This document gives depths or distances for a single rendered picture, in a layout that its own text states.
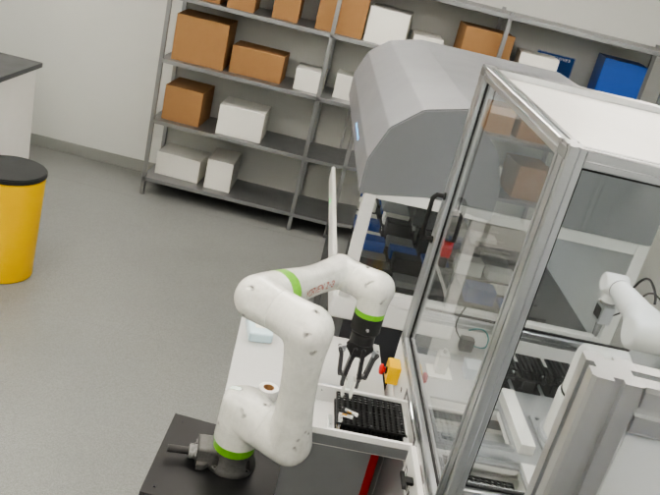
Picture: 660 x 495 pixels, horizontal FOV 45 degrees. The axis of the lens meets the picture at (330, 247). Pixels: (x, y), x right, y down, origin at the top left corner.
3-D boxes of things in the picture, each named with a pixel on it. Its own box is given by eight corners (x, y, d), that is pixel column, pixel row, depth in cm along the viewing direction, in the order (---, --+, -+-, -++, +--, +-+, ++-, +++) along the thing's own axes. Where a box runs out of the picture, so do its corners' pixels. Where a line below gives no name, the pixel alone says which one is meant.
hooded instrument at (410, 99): (287, 467, 361) (385, 88, 294) (301, 291, 532) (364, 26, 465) (538, 515, 371) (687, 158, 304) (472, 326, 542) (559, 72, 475)
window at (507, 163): (440, 496, 209) (561, 155, 173) (410, 338, 288) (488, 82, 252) (442, 497, 209) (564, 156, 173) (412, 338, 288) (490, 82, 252)
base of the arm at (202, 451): (164, 470, 222) (167, 454, 219) (168, 435, 235) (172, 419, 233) (254, 482, 227) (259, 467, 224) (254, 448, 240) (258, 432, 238)
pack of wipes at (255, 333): (271, 345, 307) (274, 334, 305) (247, 342, 305) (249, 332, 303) (267, 325, 320) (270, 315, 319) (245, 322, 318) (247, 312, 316)
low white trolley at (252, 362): (187, 572, 293) (222, 403, 265) (210, 465, 350) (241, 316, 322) (338, 598, 298) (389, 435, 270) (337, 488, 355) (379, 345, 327)
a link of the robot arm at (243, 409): (244, 472, 221) (258, 418, 213) (202, 443, 227) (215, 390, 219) (271, 452, 231) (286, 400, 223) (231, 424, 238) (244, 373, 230)
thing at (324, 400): (306, 442, 243) (310, 426, 241) (308, 396, 267) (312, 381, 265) (431, 467, 247) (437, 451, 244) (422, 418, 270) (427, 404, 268)
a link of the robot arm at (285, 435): (290, 484, 214) (318, 333, 185) (244, 452, 221) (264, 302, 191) (317, 457, 223) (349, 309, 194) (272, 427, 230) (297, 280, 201)
